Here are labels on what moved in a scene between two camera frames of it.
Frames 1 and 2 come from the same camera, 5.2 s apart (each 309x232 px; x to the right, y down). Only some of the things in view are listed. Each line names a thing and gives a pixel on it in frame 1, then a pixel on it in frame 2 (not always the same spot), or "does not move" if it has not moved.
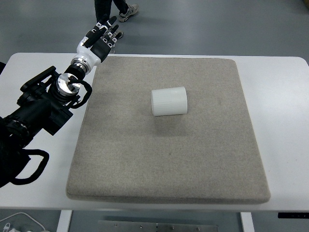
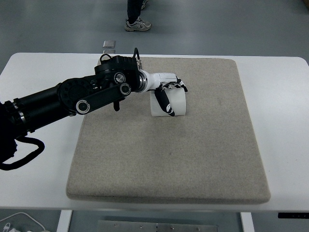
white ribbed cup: x=169 y=101 does not move
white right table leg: x=247 y=221 does not move
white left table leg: x=64 y=221 does not move
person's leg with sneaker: x=103 y=7 → x=134 y=22
